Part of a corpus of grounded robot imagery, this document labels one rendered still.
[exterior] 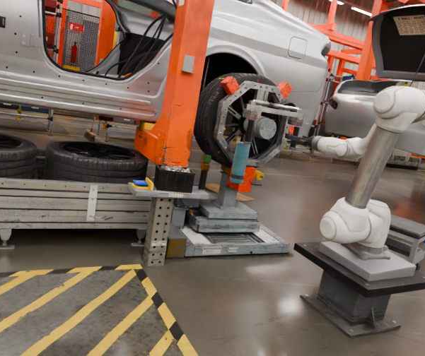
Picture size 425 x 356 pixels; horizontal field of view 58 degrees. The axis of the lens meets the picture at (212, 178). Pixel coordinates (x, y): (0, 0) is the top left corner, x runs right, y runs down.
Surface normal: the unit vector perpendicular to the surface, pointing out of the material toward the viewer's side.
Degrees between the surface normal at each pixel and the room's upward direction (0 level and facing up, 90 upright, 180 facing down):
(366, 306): 90
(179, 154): 90
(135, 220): 90
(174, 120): 90
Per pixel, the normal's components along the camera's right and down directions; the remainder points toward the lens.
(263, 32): 0.43, 0.26
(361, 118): -0.88, -0.07
